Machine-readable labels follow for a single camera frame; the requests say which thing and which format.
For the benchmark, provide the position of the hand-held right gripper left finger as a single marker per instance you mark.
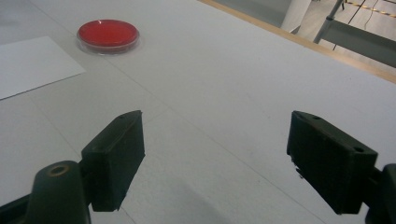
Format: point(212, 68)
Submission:
point(115, 161)

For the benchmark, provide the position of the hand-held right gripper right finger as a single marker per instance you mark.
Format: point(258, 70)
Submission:
point(330, 161)

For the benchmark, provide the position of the red petri dish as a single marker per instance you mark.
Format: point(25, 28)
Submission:
point(107, 32)

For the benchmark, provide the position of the wooden table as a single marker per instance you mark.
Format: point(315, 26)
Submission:
point(342, 58)

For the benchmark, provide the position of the white paper sheet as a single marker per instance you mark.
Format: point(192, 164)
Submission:
point(31, 65)

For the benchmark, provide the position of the large white board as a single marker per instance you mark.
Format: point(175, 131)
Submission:
point(218, 77)

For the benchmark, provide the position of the white panel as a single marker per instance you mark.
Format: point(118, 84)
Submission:
point(295, 14)

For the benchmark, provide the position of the yellow black floor tape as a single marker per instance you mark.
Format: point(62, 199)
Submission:
point(370, 8)

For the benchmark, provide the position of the white desk frame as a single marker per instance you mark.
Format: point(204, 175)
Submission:
point(358, 40)

